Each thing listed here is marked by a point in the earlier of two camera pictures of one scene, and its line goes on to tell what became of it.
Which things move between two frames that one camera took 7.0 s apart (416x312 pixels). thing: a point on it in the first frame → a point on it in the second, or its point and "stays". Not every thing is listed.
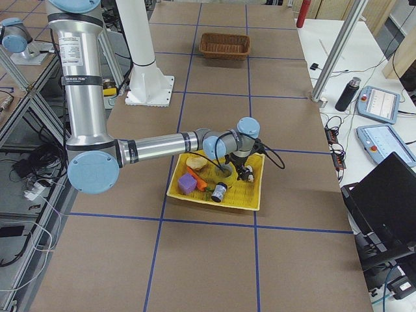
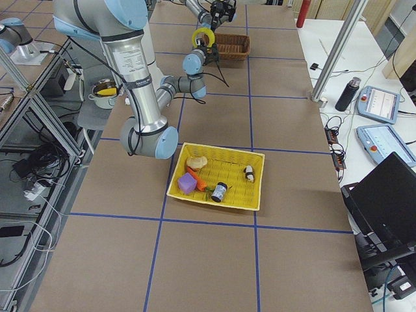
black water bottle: [348, 94] stays
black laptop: [381, 211] stays
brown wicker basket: [221, 46] stays
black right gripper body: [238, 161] → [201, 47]
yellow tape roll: [223, 169] → [203, 30]
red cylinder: [302, 14] stays
